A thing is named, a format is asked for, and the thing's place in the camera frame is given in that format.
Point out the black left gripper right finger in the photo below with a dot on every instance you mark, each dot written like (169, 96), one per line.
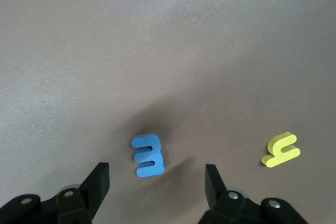
(218, 197)

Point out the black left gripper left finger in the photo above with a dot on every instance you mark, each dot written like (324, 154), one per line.
(94, 190)

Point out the blue lowercase letter m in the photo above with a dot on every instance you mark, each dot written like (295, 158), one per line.
(155, 155)

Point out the yellow lowercase letter h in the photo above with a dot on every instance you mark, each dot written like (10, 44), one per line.
(278, 153)

